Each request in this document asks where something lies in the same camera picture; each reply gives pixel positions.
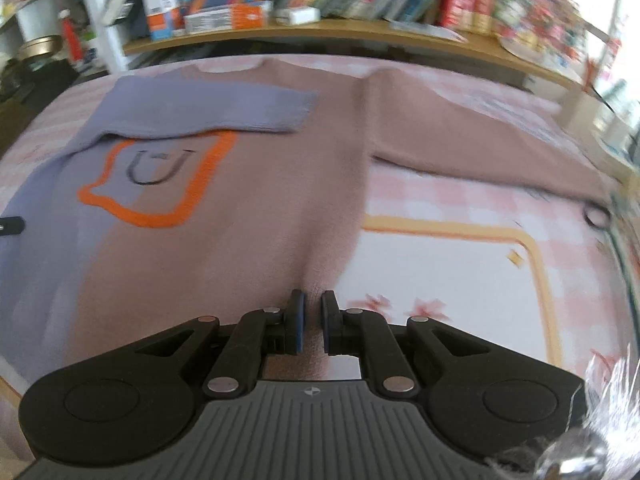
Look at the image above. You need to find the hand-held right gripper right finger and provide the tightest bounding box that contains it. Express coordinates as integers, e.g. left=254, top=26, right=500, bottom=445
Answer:
left=320, top=289, right=493, bottom=401

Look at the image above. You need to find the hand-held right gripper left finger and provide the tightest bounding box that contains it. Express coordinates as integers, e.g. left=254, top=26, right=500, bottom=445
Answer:
left=134, top=288, right=307, bottom=400

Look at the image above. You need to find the pink and lavender sweater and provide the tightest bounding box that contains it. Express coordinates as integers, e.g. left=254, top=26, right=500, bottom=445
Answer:
left=0, top=57, right=616, bottom=396

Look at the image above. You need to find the pink checkered printed mat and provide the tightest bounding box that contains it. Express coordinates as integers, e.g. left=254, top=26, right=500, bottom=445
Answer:
left=0, top=52, right=640, bottom=461

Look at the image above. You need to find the gold-rimmed round tin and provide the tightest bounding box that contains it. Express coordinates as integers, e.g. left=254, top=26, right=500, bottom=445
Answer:
left=17, top=35, right=64, bottom=69

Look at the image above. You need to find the red bottle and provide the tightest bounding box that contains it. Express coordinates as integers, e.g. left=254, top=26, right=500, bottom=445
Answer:
left=58, top=10, right=87, bottom=64

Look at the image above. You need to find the tall white and orange box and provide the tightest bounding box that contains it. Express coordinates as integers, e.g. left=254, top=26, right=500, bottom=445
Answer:
left=139, top=0, right=184, bottom=42

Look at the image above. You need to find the shiny metal knob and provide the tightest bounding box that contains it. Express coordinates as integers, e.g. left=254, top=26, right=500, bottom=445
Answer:
left=534, top=427, right=609, bottom=480

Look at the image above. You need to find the wooden bookshelf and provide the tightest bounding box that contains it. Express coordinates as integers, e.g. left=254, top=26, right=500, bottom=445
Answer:
left=122, top=17, right=601, bottom=97

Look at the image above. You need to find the clear plastic wrap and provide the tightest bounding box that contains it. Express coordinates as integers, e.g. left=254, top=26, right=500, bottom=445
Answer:
left=487, top=342, right=640, bottom=480

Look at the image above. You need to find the flat orange and white box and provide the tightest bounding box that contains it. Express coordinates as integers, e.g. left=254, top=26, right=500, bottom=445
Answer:
left=184, top=1, right=275, bottom=36

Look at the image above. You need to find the white charger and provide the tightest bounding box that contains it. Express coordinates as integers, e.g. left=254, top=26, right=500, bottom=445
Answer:
left=276, top=7, right=322, bottom=26

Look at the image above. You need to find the beige pen holder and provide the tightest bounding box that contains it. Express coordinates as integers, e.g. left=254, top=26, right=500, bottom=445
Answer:
left=557, top=92, right=607, bottom=137

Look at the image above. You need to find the white shelf frame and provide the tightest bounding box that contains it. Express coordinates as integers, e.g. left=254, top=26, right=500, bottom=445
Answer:
left=75, top=0, right=132, bottom=74

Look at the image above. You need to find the black hair tie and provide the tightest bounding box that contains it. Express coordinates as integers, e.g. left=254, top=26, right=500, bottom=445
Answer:
left=582, top=202, right=614, bottom=229

